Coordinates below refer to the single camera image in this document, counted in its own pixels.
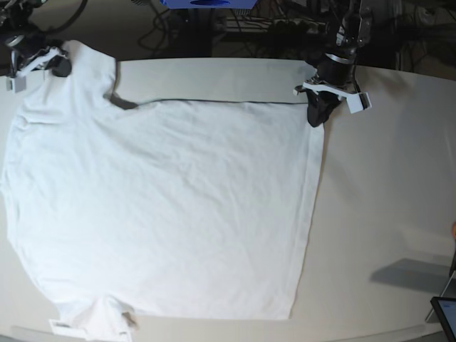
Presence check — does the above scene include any white T-shirt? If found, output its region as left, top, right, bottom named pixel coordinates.
left=1, top=41, right=325, bottom=341

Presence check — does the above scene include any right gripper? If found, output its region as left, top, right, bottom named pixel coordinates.
left=6, top=35, right=72, bottom=77

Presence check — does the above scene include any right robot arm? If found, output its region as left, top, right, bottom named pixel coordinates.
left=1, top=1, right=88, bottom=79

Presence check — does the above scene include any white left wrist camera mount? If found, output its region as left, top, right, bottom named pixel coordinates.
left=293, top=77, right=372, bottom=114

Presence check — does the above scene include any white paper label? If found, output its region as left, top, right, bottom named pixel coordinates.
left=49, top=319, right=86, bottom=338

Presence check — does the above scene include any blue box overhead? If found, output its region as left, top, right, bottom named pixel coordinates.
left=160, top=0, right=257, bottom=9

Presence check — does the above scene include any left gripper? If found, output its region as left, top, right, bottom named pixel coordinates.
left=306, top=53, right=357, bottom=128

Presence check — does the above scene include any tablet with dark frame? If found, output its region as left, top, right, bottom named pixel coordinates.
left=430, top=296, right=456, bottom=342

